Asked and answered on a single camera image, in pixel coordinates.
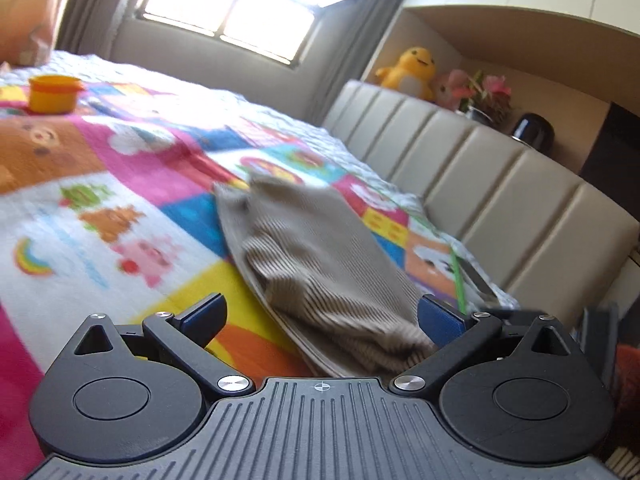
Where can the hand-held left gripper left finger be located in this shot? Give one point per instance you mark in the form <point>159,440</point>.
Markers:
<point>204,317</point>

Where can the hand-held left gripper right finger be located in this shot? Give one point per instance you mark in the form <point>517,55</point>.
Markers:
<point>442,322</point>

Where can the beige ribbed pants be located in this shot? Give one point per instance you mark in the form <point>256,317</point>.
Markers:
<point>310,260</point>

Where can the smartphone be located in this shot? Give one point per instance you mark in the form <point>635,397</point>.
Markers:
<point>477,280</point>

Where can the beige padded headboard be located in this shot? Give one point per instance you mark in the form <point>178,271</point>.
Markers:
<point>500,185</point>

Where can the colourful cartoon printed mat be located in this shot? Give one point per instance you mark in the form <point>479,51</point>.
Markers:
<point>100,160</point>

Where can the black round speaker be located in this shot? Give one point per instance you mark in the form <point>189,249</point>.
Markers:
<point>532,132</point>

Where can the potted pink-leaf plant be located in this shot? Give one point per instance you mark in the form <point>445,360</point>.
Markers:
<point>490,95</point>

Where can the pink plush toy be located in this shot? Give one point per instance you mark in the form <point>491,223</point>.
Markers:
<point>445,90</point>

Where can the yellow duck plush toy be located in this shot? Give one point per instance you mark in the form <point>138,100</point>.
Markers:
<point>410,72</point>

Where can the orange yellow plastic cup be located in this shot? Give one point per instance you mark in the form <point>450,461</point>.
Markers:
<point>52,95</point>

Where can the grey curtain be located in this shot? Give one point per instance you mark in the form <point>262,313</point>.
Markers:
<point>360,35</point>
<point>95,5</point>

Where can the barred window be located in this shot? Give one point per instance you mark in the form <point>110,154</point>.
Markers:
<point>225,5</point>

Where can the brown paper bag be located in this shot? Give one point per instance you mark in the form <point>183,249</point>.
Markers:
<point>30,15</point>

